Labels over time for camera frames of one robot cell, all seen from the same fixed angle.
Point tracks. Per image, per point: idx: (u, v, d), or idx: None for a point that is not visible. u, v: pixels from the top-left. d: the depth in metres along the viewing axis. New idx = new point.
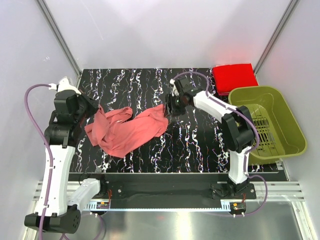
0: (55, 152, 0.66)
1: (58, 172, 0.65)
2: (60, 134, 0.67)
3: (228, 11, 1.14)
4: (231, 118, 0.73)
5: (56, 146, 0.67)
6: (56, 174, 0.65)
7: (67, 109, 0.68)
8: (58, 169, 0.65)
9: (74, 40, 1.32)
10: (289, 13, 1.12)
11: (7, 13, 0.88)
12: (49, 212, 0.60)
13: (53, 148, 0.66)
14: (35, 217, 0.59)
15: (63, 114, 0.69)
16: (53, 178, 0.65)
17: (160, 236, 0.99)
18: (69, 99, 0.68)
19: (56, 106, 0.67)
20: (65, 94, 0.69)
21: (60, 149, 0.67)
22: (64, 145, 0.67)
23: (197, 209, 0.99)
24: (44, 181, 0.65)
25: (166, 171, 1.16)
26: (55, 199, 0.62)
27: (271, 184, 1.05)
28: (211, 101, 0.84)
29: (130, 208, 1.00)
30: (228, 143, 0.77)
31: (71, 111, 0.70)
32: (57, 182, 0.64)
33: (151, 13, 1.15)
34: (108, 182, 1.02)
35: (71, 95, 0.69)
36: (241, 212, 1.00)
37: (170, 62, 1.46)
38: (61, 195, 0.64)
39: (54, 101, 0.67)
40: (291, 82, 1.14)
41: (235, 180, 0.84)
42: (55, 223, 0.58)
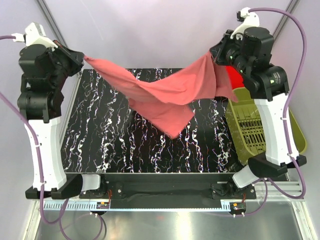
0: (37, 128, 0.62)
1: (46, 149, 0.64)
2: (35, 104, 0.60)
3: (227, 11, 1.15)
4: (283, 169, 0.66)
5: (36, 120, 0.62)
6: (44, 150, 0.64)
7: (37, 71, 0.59)
8: (46, 146, 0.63)
9: (74, 40, 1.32)
10: (288, 13, 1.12)
11: (7, 12, 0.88)
12: (48, 187, 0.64)
13: (35, 124, 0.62)
14: (35, 192, 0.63)
15: (36, 79, 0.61)
16: (43, 155, 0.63)
17: (160, 236, 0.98)
18: (37, 58, 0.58)
19: (24, 69, 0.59)
20: (31, 53, 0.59)
21: (43, 125, 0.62)
22: (46, 120, 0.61)
23: (197, 209, 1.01)
24: (34, 158, 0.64)
25: (166, 171, 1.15)
26: (50, 175, 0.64)
27: (271, 184, 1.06)
28: (280, 125, 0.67)
29: (136, 208, 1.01)
30: (254, 166, 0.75)
31: (45, 74, 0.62)
32: (48, 160, 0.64)
33: (150, 13, 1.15)
34: (108, 183, 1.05)
35: (42, 53, 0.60)
36: (241, 212, 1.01)
37: (170, 61, 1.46)
38: (56, 170, 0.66)
39: (19, 63, 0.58)
40: (291, 82, 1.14)
41: (237, 184, 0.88)
42: (57, 196, 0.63)
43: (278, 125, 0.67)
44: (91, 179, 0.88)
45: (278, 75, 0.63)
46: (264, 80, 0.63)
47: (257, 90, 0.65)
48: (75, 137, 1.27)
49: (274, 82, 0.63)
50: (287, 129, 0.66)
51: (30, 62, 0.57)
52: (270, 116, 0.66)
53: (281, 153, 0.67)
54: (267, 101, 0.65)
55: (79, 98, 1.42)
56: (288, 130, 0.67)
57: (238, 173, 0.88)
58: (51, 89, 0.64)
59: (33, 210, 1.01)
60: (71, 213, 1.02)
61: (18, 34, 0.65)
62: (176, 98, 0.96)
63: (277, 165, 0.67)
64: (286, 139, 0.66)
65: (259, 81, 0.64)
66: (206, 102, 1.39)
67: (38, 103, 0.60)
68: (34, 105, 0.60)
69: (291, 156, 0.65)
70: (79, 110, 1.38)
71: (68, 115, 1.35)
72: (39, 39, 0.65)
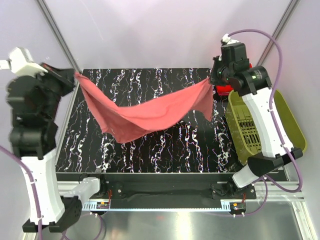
0: (31, 165, 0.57)
1: (42, 184, 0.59)
2: (28, 140, 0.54)
3: (227, 12, 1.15)
4: (280, 162, 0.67)
5: (30, 157, 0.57)
6: (40, 186, 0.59)
7: (28, 108, 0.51)
8: (42, 180, 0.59)
9: (74, 41, 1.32)
10: (287, 15, 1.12)
11: (7, 13, 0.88)
12: (45, 220, 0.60)
13: (27, 161, 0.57)
14: (33, 225, 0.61)
15: (27, 113, 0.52)
16: (39, 190, 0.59)
17: (160, 236, 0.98)
18: (29, 93, 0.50)
19: (12, 104, 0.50)
20: (20, 88, 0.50)
21: (36, 161, 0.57)
22: (40, 156, 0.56)
23: (197, 209, 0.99)
24: (30, 194, 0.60)
25: (166, 171, 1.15)
26: (48, 210, 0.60)
27: (271, 184, 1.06)
28: (269, 116, 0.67)
29: (137, 208, 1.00)
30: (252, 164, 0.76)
31: (38, 106, 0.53)
32: (45, 194, 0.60)
33: (151, 13, 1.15)
34: (108, 183, 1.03)
35: (34, 83, 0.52)
36: (241, 212, 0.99)
37: (170, 61, 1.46)
38: (54, 203, 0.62)
39: (6, 101, 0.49)
40: (291, 82, 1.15)
41: (238, 184, 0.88)
42: (55, 230, 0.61)
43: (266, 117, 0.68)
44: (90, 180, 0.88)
45: (259, 72, 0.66)
46: (247, 77, 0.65)
47: (240, 87, 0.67)
48: (75, 137, 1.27)
49: (256, 79, 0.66)
50: (275, 120, 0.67)
51: (18, 100, 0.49)
52: (259, 110, 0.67)
53: (276, 145, 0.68)
54: (251, 95, 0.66)
55: (79, 98, 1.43)
56: (277, 119, 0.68)
57: (239, 172, 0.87)
58: (45, 121, 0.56)
59: None
60: None
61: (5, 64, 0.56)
62: (154, 125, 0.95)
63: (272, 158, 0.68)
64: (277, 130, 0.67)
65: (243, 79, 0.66)
66: None
67: (30, 139, 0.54)
68: (25, 141, 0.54)
69: (285, 147, 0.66)
70: (79, 110, 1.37)
71: (68, 115, 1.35)
72: (27, 67, 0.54)
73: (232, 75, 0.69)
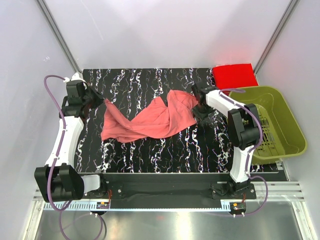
0: (68, 121, 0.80)
1: (69, 134, 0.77)
2: (71, 112, 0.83)
3: (227, 12, 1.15)
4: (237, 113, 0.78)
5: (69, 117, 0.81)
6: (68, 135, 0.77)
7: (77, 92, 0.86)
8: (68, 133, 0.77)
9: (74, 41, 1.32)
10: (288, 13, 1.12)
11: (7, 13, 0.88)
12: (59, 163, 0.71)
13: (66, 119, 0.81)
14: (45, 167, 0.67)
15: (75, 98, 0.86)
16: (64, 139, 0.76)
17: (160, 236, 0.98)
18: (78, 84, 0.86)
19: (71, 90, 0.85)
20: (74, 81, 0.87)
21: (72, 119, 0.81)
22: (76, 115, 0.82)
23: (197, 209, 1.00)
24: (56, 141, 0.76)
25: (166, 171, 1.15)
26: (65, 153, 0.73)
27: (271, 184, 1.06)
28: (220, 98, 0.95)
29: (138, 208, 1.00)
30: (234, 143, 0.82)
31: (80, 95, 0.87)
32: (68, 141, 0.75)
33: (151, 13, 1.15)
34: (108, 183, 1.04)
35: (79, 81, 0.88)
36: (241, 212, 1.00)
37: (170, 61, 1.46)
38: (70, 152, 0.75)
39: (66, 87, 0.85)
40: (291, 81, 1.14)
41: (236, 178, 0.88)
42: (63, 174, 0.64)
43: (220, 99, 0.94)
44: (91, 179, 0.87)
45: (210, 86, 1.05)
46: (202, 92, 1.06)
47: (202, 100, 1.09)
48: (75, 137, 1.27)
49: (209, 89, 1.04)
50: (224, 96, 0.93)
51: (72, 86, 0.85)
52: (216, 99, 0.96)
53: (231, 106, 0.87)
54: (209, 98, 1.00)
55: None
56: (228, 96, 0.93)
57: (234, 164, 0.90)
58: (82, 104, 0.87)
59: (34, 210, 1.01)
60: (71, 213, 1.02)
61: (67, 78, 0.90)
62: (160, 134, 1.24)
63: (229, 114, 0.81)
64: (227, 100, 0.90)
65: (202, 94, 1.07)
66: None
67: (74, 109, 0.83)
68: (70, 110, 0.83)
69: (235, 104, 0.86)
70: None
71: None
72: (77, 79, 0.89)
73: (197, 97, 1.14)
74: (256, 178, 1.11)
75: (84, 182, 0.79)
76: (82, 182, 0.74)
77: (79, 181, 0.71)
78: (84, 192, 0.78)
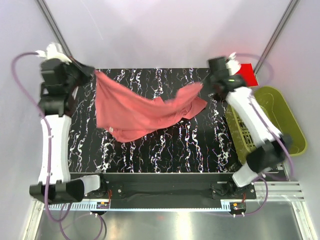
0: (52, 124, 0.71)
1: (58, 141, 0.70)
2: (54, 104, 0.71)
3: (226, 12, 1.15)
4: (270, 147, 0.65)
5: (53, 116, 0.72)
6: (56, 141, 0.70)
7: (56, 79, 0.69)
8: (57, 140, 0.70)
9: (74, 41, 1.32)
10: (288, 13, 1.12)
11: (7, 13, 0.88)
12: (53, 179, 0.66)
13: (50, 119, 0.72)
14: (40, 185, 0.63)
15: (54, 85, 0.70)
16: (53, 147, 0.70)
17: (160, 236, 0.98)
18: (55, 68, 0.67)
19: (44, 77, 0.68)
20: (50, 64, 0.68)
21: (57, 119, 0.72)
22: (61, 114, 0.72)
23: (197, 209, 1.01)
24: (44, 151, 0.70)
25: (166, 171, 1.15)
26: (57, 166, 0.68)
27: (271, 184, 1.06)
28: (251, 110, 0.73)
29: (138, 208, 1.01)
30: (250, 164, 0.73)
31: (61, 80, 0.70)
32: (58, 150, 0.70)
33: (150, 14, 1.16)
34: (108, 183, 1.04)
35: (56, 64, 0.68)
36: (241, 212, 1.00)
37: (170, 61, 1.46)
38: (63, 161, 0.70)
39: (41, 73, 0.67)
40: (291, 81, 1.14)
41: (237, 184, 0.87)
42: (61, 188, 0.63)
43: (248, 108, 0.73)
44: (91, 180, 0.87)
45: (237, 78, 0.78)
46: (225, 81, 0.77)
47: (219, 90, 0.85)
48: (75, 137, 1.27)
49: (235, 82, 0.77)
50: (255, 110, 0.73)
51: (49, 72, 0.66)
52: (238, 100, 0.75)
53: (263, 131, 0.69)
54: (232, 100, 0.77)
55: (79, 98, 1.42)
56: (259, 111, 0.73)
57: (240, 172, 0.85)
58: (65, 92, 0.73)
59: (34, 210, 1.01)
60: (71, 213, 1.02)
61: (40, 52, 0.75)
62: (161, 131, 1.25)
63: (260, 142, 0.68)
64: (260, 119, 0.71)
65: (224, 85, 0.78)
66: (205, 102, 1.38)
67: (54, 106, 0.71)
68: (51, 107, 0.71)
69: (270, 131, 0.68)
70: (79, 110, 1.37)
71: None
72: (58, 57, 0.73)
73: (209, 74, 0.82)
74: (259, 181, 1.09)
75: (84, 183, 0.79)
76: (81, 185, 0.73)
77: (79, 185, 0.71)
78: None
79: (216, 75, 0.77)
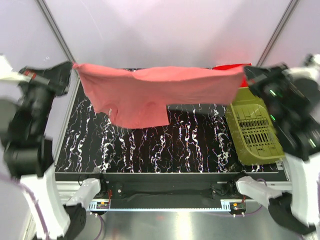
0: (32, 185, 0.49)
1: (44, 201, 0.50)
2: (23, 159, 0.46)
3: (226, 12, 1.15)
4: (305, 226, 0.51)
5: (28, 176, 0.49)
6: (42, 202, 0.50)
7: (19, 130, 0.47)
8: (44, 201, 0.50)
9: (74, 41, 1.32)
10: (288, 13, 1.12)
11: (7, 13, 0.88)
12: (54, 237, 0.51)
13: (26, 180, 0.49)
14: None
15: (17, 135, 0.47)
16: (42, 209, 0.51)
17: (160, 236, 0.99)
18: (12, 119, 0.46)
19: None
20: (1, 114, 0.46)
21: (35, 178, 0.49)
22: (40, 174, 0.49)
23: (197, 209, 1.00)
24: (33, 215, 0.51)
25: (166, 171, 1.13)
26: (54, 224, 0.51)
27: (271, 184, 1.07)
28: (315, 185, 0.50)
29: (137, 208, 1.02)
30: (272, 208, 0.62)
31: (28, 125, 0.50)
32: (49, 209, 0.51)
33: (150, 14, 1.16)
34: (108, 183, 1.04)
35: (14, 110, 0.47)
36: (241, 212, 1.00)
37: (170, 61, 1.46)
38: (59, 215, 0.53)
39: None
40: None
41: (238, 189, 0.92)
42: None
43: (309, 180, 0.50)
44: (91, 188, 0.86)
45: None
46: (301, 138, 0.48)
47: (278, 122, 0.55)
48: (75, 137, 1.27)
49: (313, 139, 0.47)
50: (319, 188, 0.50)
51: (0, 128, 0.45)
52: (304, 171, 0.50)
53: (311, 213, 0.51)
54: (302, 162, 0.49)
55: (79, 98, 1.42)
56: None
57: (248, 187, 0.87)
58: (38, 138, 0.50)
59: None
60: None
61: None
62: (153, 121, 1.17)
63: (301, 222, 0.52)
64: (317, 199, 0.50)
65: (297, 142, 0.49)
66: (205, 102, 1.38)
67: (27, 158, 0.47)
68: (22, 159, 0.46)
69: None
70: (79, 110, 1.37)
71: (68, 115, 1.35)
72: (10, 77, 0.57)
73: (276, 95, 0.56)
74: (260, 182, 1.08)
75: (84, 196, 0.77)
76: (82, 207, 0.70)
77: (82, 210, 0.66)
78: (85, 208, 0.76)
79: (280, 101, 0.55)
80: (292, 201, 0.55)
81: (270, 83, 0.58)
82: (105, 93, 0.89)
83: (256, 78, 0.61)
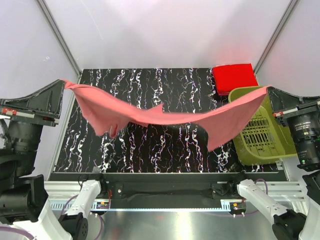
0: (27, 227, 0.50)
1: (42, 238, 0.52)
2: (15, 210, 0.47)
3: (227, 13, 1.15)
4: None
5: (21, 221, 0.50)
6: (39, 238, 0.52)
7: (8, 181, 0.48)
8: (41, 236, 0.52)
9: (74, 41, 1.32)
10: (288, 14, 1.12)
11: (7, 13, 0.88)
12: None
13: (21, 223, 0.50)
14: None
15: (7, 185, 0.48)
16: None
17: (160, 236, 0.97)
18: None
19: None
20: None
21: (29, 222, 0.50)
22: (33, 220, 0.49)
23: (197, 209, 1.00)
24: None
25: (166, 171, 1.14)
26: None
27: (271, 184, 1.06)
28: None
29: (137, 208, 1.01)
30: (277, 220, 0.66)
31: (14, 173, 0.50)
32: None
33: (151, 14, 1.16)
34: (108, 183, 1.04)
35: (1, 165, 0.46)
36: (241, 212, 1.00)
37: (169, 61, 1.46)
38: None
39: None
40: (290, 82, 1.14)
41: (238, 191, 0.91)
42: None
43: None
44: (91, 193, 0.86)
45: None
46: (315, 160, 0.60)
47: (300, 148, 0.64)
48: (75, 137, 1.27)
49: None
50: None
51: None
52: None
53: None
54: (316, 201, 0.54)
55: None
56: None
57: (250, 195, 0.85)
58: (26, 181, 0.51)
59: None
60: None
61: None
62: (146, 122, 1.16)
63: None
64: None
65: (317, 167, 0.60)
66: (205, 102, 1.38)
67: (16, 206, 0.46)
68: (10, 207, 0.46)
69: None
70: (79, 110, 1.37)
71: (68, 114, 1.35)
72: None
73: (309, 136, 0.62)
74: (259, 182, 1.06)
75: (84, 204, 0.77)
76: (83, 217, 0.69)
77: (84, 220, 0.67)
78: (87, 215, 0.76)
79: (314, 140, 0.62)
80: (303, 229, 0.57)
81: (304, 120, 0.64)
82: (103, 113, 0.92)
83: (284, 113, 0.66)
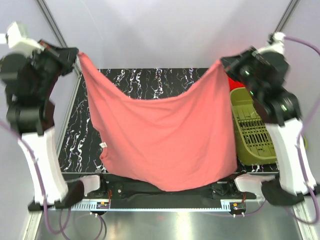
0: (34, 145, 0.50)
1: (45, 162, 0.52)
2: (26, 116, 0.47)
3: (227, 12, 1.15)
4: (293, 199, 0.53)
5: (29, 134, 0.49)
6: (42, 165, 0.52)
7: (22, 86, 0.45)
8: (45, 161, 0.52)
9: (74, 41, 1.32)
10: (288, 13, 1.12)
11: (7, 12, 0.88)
12: (50, 199, 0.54)
13: (28, 139, 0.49)
14: (38, 205, 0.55)
15: (21, 91, 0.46)
16: (41, 170, 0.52)
17: (161, 236, 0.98)
18: (20, 70, 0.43)
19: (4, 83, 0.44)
20: (11, 64, 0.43)
21: (37, 139, 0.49)
22: (40, 132, 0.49)
23: (197, 209, 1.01)
24: (33, 175, 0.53)
25: None
26: (52, 188, 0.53)
27: None
28: (294, 154, 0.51)
29: (138, 208, 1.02)
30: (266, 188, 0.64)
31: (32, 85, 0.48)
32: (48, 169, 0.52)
33: (151, 14, 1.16)
34: (108, 183, 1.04)
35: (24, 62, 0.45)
36: (241, 212, 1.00)
37: (170, 61, 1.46)
38: (57, 178, 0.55)
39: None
40: (291, 82, 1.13)
41: (238, 187, 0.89)
42: (60, 206, 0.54)
43: (291, 151, 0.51)
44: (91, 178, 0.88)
45: (289, 102, 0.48)
46: (274, 106, 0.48)
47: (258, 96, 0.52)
48: (75, 137, 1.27)
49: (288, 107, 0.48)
50: (300, 158, 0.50)
51: (11, 76, 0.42)
52: (281, 135, 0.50)
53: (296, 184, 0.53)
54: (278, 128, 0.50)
55: (79, 98, 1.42)
56: (303, 155, 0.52)
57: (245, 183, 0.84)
58: (41, 100, 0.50)
59: None
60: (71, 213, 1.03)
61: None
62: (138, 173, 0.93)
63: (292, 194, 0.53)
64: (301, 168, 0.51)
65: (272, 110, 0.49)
66: None
67: (28, 117, 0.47)
68: (24, 118, 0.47)
69: (308, 186, 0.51)
70: (79, 110, 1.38)
71: (68, 114, 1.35)
72: (23, 43, 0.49)
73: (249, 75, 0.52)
74: None
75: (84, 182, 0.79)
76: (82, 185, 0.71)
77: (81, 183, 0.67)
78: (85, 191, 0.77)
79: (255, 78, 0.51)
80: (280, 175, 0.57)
81: (244, 65, 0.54)
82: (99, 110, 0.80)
83: (231, 65, 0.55)
